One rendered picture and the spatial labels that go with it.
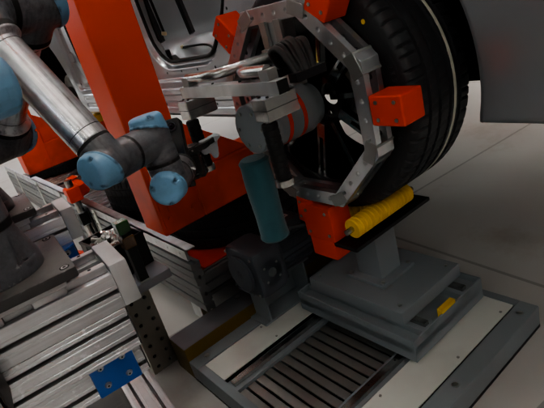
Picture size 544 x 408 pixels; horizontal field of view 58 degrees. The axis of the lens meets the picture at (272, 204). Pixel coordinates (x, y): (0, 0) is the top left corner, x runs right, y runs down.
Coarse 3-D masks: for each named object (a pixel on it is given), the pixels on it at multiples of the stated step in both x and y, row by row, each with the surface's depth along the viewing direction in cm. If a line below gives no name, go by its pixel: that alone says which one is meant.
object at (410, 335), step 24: (312, 288) 178; (456, 288) 154; (480, 288) 157; (312, 312) 175; (336, 312) 162; (360, 312) 159; (432, 312) 150; (456, 312) 150; (384, 336) 147; (408, 336) 144; (432, 336) 143
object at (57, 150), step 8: (40, 120) 311; (40, 128) 312; (48, 128) 314; (48, 136) 315; (56, 136) 318; (48, 144) 314; (56, 144) 317; (64, 144) 320; (48, 152) 315; (56, 152) 318; (64, 152) 321; (72, 152) 324; (56, 160) 319; (64, 160) 322
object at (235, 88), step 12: (204, 84) 125; (216, 84) 119; (228, 84) 113; (240, 84) 110; (252, 84) 106; (264, 84) 103; (276, 84) 100; (192, 96) 129; (204, 96) 124; (216, 96) 120; (228, 96) 116
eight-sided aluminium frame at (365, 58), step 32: (288, 0) 113; (256, 32) 134; (320, 32) 111; (352, 32) 110; (352, 64) 107; (384, 128) 114; (288, 160) 151; (384, 160) 120; (288, 192) 148; (320, 192) 137; (352, 192) 126
